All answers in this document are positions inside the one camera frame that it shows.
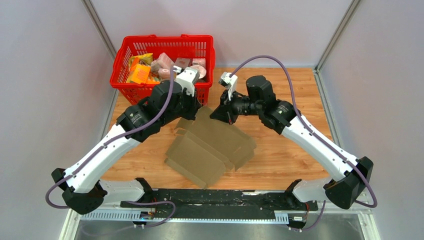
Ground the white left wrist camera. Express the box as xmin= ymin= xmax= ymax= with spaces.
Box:
xmin=174 ymin=67 xmax=200 ymax=97

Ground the orange snack box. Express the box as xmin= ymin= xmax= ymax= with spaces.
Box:
xmin=126 ymin=63 xmax=151 ymax=85

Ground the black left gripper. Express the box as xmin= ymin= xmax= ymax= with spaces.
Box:
xmin=160 ymin=85 xmax=203 ymax=127

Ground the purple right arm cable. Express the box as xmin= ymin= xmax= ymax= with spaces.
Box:
xmin=230 ymin=54 xmax=379 ymax=232

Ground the yellow snack bag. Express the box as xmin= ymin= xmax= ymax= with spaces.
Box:
xmin=128 ymin=53 xmax=154 ymax=69

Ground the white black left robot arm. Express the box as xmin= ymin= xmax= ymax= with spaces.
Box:
xmin=45 ymin=77 xmax=202 ymax=215

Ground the aluminium frame rail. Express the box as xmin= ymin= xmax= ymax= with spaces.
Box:
xmin=69 ymin=187 xmax=369 ymax=224

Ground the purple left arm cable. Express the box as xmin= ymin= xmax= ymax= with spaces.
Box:
xmin=44 ymin=64 xmax=176 ymax=229

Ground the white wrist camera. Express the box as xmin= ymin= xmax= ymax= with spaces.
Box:
xmin=218 ymin=72 xmax=238 ymax=101
xmin=174 ymin=67 xmax=200 ymax=97

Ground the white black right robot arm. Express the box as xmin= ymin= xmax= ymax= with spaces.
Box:
xmin=210 ymin=72 xmax=374 ymax=210

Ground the pink white carton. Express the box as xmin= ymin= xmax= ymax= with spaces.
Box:
xmin=157 ymin=52 xmax=175 ymax=70

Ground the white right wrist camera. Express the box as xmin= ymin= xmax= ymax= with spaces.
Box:
xmin=218 ymin=72 xmax=238 ymax=101

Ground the brown cardboard paper box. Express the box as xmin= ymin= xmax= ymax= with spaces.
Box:
xmin=164 ymin=106 xmax=257 ymax=189

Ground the red plastic shopping basket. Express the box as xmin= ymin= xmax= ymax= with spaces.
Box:
xmin=109 ymin=34 xmax=216 ymax=105

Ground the round tape roll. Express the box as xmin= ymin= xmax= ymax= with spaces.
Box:
xmin=190 ymin=65 xmax=207 ymax=83

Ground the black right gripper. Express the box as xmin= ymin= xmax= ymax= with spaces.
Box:
xmin=210 ymin=88 xmax=262 ymax=125

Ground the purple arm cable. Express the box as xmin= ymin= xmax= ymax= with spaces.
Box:
xmin=230 ymin=54 xmax=379 ymax=232
xmin=44 ymin=64 xmax=176 ymax=229

